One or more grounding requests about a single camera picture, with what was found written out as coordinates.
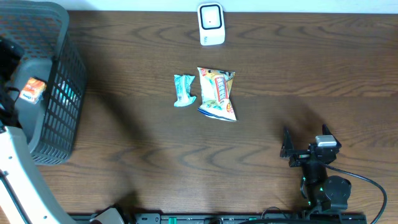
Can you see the white barcode scanner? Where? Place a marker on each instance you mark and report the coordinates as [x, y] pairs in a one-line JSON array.
[[211, 24]]

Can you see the teal snack packet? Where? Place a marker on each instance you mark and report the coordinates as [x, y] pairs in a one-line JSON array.
[[183, 88]]

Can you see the yellow snack bag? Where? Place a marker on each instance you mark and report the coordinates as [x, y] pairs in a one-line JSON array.
[[215, 93]]

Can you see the teal small box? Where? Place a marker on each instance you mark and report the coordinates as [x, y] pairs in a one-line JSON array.
[[66, 96]]

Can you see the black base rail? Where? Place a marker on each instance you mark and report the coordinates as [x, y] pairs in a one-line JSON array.
[[272, 217]]

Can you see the grey plastic mesh basket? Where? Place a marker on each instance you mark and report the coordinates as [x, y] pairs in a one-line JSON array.
[[39, 31]]

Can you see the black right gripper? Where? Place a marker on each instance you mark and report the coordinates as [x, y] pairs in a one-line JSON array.
[[287, 150]]

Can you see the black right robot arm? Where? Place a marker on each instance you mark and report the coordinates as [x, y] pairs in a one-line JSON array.
[[324, 193]]

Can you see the orange small box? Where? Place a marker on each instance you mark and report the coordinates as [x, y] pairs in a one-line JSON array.
[[32, 90]]

